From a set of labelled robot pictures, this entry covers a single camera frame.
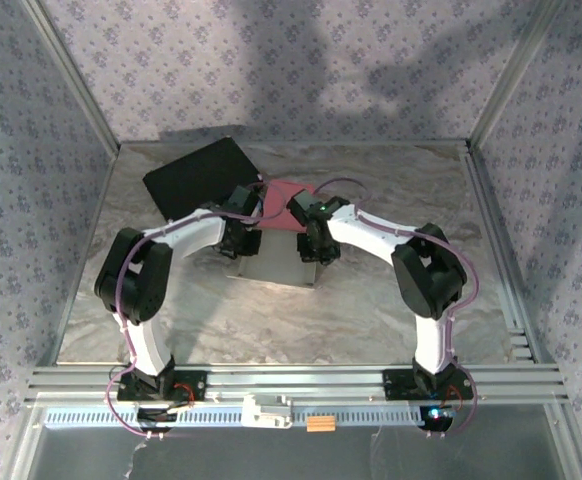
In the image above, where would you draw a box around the pink and white paper box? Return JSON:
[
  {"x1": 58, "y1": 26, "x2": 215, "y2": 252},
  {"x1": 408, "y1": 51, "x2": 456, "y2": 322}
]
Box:
[{"x1": 255, "y1": 179, "x2": 317, "y2": 234}]

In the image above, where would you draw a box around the black connector box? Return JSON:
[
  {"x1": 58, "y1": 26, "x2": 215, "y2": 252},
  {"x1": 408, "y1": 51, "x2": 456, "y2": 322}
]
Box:
[{"x1": 137, "y1": 407, "x2": 178, "y2": 434}]

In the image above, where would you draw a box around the black case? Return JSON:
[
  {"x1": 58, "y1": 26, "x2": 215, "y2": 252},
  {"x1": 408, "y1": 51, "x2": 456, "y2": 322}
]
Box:
[{"x1": 142, "y1": 137, "x2": 265, "y2": 221}]

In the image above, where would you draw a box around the white plastic clip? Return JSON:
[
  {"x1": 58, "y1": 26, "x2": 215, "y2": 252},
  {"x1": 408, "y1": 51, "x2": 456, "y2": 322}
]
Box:
[{"x1": 240, "y1": 393, "x2": 293, "y2": 430}]

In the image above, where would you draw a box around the black controller with light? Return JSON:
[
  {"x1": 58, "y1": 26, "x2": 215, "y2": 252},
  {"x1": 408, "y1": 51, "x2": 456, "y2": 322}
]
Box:
[{"x1": 418, "y1": 404, "x2": 456, "y2": 432}]

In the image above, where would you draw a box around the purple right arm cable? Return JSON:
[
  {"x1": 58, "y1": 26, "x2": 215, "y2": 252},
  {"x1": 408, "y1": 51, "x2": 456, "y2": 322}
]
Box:
[{"x1": 313, "y1": 177, "x2": 481, "y2": 441}]

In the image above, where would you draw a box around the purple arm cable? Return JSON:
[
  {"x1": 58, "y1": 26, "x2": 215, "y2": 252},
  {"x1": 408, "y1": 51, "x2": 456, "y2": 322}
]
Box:
[
  {"x1": 313, "y1": 177, "x2": 481, "y2": 441},
  {"x1": 104, "y1": 180, "x2": 292, "y2": 441}
]

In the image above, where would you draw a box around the aluminium frame rail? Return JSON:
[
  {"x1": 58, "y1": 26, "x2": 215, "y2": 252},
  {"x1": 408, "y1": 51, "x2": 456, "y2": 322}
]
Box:
[{"x1": 25, "y1": 364, "x2": 570, "y2": 407}]

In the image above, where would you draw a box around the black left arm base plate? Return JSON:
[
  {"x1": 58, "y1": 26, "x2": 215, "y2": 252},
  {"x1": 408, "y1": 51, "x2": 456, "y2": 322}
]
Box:
[{"x1": 117, "y1": 369, "x2": 208, "y2": 404}]

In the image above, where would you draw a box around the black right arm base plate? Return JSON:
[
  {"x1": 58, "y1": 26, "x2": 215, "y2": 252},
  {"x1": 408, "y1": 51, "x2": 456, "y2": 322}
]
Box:
[{"x1": 381, "y1": 368, "x2": 475, "y2": 402}]

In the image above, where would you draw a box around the aluminium side rail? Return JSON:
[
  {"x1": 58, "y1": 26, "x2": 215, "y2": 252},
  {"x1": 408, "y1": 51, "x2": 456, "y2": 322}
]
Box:
[{"x1": 463, "y1": 139, "x2": 570, "y2": 369}]

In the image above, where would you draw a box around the slotted cable tray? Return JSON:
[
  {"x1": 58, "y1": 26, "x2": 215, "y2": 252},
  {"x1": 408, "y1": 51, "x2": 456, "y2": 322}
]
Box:
[{"x1": 43, "y1": 407, "x2": 430, "y2": 430}]

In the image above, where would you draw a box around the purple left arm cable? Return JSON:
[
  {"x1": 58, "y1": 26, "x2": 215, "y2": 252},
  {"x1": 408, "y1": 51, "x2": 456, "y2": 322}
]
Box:
[{"x1": 104, "y1": 180, "x2": 292, "y2": 441}]

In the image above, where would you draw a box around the aluminium frame post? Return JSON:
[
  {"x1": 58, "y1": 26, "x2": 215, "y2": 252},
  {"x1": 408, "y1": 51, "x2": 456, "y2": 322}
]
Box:
[
  {"x1": 468, "y1": 0, "x2": 567, "y2": 149},
  {"x1": 20, "y1": 0, "x2": 121, "y2": 151}
]

